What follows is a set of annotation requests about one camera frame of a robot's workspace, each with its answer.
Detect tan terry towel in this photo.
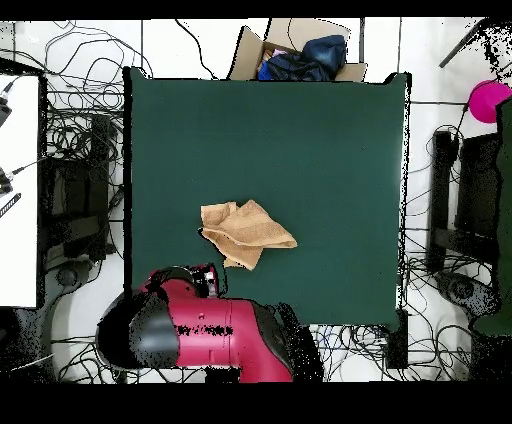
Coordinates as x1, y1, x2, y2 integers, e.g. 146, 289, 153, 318
198, 198, 299, 272

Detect dark green table cloth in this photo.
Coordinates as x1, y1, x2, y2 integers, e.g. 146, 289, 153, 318
473, 97, 512, 337
128, 66, 410, 332

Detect round grey stand base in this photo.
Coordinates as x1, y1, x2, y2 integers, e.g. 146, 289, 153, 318
54, 265, 80, 288
437, 271, 501, 317

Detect white desk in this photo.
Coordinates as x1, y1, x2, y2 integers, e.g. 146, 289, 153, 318
0, 73, 41, 309

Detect black slotted bar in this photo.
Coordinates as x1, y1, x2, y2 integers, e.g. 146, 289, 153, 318
0, 192, 22, 220

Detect open cardboard box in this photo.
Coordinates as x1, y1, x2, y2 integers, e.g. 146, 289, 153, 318
227, 17, 368, 84

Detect dark navy garment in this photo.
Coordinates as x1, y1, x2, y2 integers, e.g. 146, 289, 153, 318
257, 52, 334, 82

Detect blue denim jeans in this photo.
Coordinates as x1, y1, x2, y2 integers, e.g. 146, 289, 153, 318
299, 34, 348, 75

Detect magenta round object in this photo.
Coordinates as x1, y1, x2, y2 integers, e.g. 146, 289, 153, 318
467, 79, 512, 124

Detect black rod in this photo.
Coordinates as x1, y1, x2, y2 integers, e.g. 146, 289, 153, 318
438, 18, 487, 69

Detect black device with cable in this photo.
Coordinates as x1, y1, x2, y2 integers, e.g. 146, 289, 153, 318
0, 81, 14, 128
0, 166, 15, 197

